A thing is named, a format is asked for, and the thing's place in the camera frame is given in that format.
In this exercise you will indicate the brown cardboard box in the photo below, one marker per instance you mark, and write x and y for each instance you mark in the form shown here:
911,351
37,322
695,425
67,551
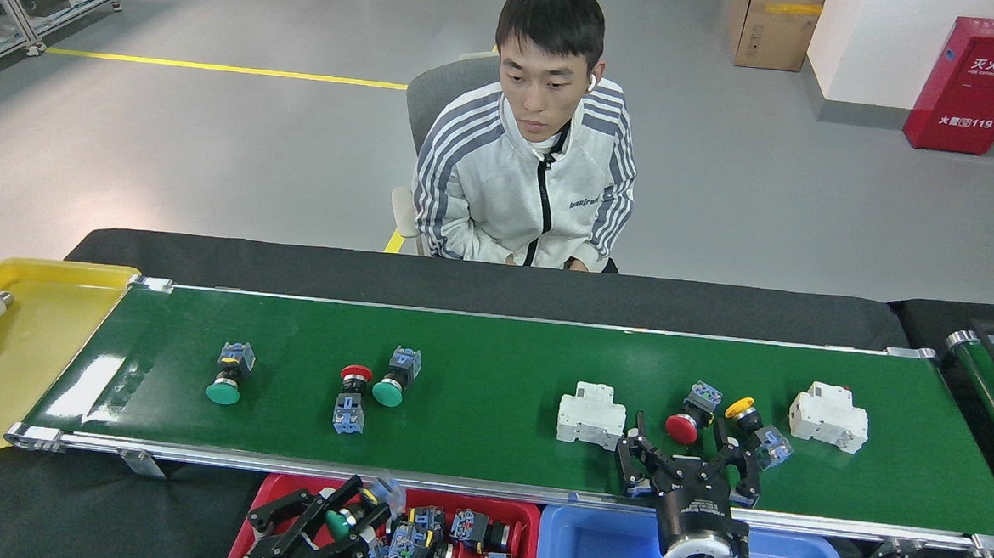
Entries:
778,30

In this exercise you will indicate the green mushroom push button switch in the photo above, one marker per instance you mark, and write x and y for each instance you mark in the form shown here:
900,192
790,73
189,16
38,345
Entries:
223,392
387,392
406,546
336,522

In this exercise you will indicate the yellow mushroom push button switch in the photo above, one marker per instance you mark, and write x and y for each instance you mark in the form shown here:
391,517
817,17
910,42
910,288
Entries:
739,407

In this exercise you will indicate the white circuit breaker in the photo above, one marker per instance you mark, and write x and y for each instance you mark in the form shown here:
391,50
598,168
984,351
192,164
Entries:
830,420
592,420

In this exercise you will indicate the person's left hand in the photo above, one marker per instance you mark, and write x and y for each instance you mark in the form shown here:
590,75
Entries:
577,264

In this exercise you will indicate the grey office chair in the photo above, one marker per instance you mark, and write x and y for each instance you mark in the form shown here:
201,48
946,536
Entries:
439,89

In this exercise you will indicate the person's right hand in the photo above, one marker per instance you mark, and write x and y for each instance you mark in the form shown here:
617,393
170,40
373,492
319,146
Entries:
511,260

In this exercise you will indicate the long green conveyor belt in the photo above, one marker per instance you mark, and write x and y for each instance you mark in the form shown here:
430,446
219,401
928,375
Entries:
493,347

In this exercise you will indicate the person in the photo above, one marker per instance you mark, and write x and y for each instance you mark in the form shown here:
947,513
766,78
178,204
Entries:
485,185

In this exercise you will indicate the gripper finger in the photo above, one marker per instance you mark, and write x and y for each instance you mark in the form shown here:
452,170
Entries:
356,537
746,479
640,469
298,511

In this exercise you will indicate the blue plastic tray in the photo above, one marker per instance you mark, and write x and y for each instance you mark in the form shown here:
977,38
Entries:
593,556

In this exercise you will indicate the red fire extinguisher cabinet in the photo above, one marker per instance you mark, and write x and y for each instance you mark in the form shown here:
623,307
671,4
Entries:
979,92

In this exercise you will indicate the yellow plastic tray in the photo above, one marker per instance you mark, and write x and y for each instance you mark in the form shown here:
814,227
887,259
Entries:
41,374

